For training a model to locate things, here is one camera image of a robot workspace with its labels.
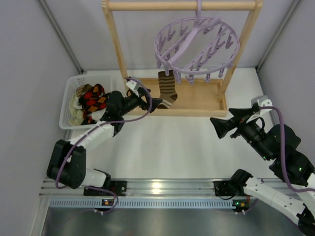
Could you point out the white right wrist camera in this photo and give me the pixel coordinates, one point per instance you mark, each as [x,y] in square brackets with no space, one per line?
[260,106]

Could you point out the red black argyle sock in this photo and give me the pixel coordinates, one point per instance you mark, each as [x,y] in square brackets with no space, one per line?
[92,96]

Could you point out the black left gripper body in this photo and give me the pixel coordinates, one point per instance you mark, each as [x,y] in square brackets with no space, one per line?
[143,99]

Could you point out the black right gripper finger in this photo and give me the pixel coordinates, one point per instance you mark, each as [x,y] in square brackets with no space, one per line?
[223,126]
[240,114]

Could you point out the white slotted cable duct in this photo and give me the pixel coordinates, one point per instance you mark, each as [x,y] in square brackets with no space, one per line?
[145,203]

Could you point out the white plastic basket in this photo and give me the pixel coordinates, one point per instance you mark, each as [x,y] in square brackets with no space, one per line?
[109,84]

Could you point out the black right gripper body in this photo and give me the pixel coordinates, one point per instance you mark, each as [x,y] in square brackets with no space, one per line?
[236,123]

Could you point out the aluminium mounting rail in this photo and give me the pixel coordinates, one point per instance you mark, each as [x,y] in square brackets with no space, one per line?
[144,188]

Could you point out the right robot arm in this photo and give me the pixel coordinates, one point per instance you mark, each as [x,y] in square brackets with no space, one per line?
[279,145]

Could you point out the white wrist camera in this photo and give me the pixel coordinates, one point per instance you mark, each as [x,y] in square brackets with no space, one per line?
[260,106]
[133,85]

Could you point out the wooden hanger rack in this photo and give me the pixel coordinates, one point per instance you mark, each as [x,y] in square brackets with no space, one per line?
[201,98]

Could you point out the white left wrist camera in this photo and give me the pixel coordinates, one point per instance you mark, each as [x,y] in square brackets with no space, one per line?
[133,85]

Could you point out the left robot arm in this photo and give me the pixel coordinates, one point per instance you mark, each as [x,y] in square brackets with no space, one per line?
[68,163]

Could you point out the purple round clip hanger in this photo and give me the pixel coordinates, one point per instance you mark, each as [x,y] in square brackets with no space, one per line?
[196,46]

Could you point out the pale green sock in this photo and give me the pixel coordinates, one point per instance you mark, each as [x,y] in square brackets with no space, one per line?
[76,117]

